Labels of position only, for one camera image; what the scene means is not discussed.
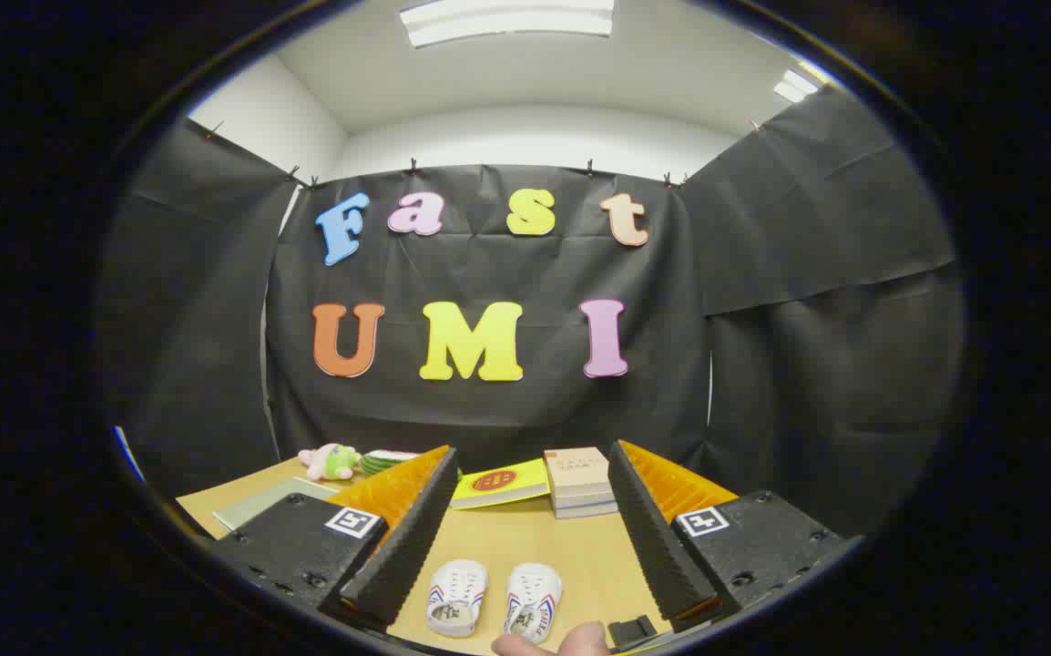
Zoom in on tan cover book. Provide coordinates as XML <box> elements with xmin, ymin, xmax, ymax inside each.
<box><xmin>544</xmin><ymin>446</ymin><xmax>613</xmax><ymax>498</ymax></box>

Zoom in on black backdrop cloth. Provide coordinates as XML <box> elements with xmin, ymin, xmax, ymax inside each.
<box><xmin>93</xmin><ymin>87</ymin><xmax>964</xmax><ymax>538</ymax></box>

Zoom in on white canvas shoe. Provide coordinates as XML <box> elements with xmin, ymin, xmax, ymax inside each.
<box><xmin>503</xmin><ymin>563</ymin><xmax>563</xmax><ymax>644</ymax></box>
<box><xmin>425</xmin><ymin>559</ymin><xmax>488</xmax><ymax>637</ymax></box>

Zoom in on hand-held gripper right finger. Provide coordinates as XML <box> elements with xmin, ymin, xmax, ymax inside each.
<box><xmin>608</xmin><ymin>439</ymin><xmax>862</xmax><ymax>631</ymax></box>

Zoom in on pink and green plush toy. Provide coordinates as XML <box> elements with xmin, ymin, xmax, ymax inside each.
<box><xmin>298</xmin><ymin>443</ymin><xmax>362</xmax><ymax>482</ymax></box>

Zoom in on beige fabric storage box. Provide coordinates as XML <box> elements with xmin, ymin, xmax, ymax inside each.
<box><xmin>212</xmin><ymin>477</ymin><xmax>340</xmax><ymax>534</ymax></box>

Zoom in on watermelon slice plush toy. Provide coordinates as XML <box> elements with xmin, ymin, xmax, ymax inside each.
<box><xmin>360</xmin><ymin>449</ymin><xmax>423</xmax><ymax>477</ymax></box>

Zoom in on black table clamp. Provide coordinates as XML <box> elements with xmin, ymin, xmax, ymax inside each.
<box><xmin>607</xmin><ymin>616</ymin><xmax>659</xmax><ymax>650</ymax></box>

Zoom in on small ceiling light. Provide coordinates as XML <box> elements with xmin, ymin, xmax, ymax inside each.
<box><xmin>773</xmin><ymin>69</ymin><xmax>820</xmax><ymax>104</ymax></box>

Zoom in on long ceiling light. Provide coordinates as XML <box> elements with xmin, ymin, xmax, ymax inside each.
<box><xmin>400</xmin><ymin>0</ymin><xmax>616</xmax><ymax>49</ymax></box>

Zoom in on yellow book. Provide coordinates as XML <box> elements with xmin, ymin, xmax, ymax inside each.
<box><xmin>450</xmin><ymin>457</ymin><xmax>551</xmax><ymax>511</ymax></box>

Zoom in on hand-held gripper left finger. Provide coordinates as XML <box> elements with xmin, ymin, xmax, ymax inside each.
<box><xmin>211</xmin><ymin>445</ymin><xmax>461</xmax><ymax>631</ymax></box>

